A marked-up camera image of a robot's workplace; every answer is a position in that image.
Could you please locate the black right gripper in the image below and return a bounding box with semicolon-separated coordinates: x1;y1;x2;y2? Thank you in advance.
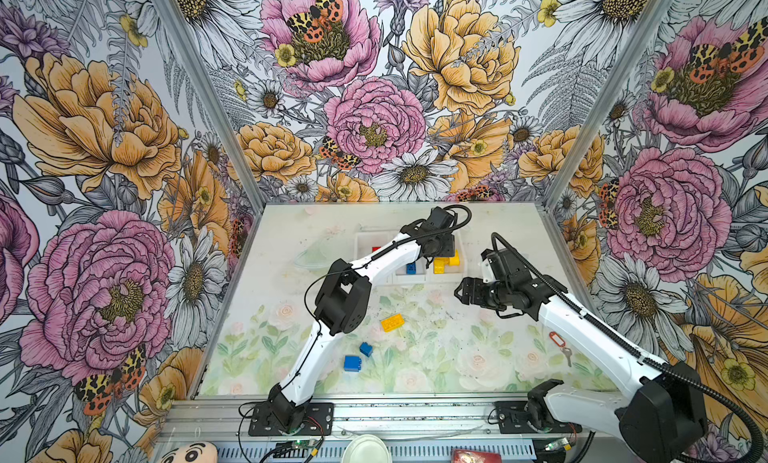
454;276;512;314

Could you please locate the yellow lego small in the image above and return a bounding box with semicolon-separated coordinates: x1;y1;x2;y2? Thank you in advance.
432;258;450;275

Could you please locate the white three-compartment tray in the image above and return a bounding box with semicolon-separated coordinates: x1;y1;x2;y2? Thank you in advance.
351;230;467;286

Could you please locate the yellow lego long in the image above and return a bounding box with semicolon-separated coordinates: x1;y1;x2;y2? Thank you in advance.
380;314;405;333

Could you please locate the blue lego small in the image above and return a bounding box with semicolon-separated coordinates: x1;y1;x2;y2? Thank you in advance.
359;342;373;358

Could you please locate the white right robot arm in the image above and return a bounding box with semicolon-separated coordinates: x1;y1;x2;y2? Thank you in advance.
454;248;764;462

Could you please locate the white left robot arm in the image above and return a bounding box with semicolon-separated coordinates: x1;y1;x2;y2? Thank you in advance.
255;204;472;434

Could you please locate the red key tag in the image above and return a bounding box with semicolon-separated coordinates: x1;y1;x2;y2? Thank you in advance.
549;331;573;367

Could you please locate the red packet at bottom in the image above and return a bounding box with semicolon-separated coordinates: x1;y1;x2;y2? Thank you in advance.
451;449;502;463

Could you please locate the white round cup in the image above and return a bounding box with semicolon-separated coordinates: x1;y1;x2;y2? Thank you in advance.
341;435;393;463

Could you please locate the green circuit board left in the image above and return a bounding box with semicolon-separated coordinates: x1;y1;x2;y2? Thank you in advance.
275;439;319;453

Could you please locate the cartoon face toy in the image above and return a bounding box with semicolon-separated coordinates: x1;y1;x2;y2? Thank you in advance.
159;441;218;463

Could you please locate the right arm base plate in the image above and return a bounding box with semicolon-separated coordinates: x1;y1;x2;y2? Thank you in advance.
486;400;582;435

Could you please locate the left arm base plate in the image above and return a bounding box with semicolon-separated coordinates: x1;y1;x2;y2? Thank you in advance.
247;401;335;437

